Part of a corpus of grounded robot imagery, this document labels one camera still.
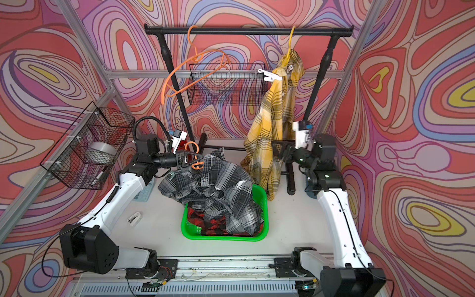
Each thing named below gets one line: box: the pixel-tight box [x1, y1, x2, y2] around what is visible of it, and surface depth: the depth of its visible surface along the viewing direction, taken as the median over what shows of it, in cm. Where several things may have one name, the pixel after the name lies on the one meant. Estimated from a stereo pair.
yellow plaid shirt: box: [241, 50, 305, 201], surface depth 67 cm
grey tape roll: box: [85, 141, 117, 165], surface depth 74 cm
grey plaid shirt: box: [157, 149, 265, 236], surface depth 73 cm
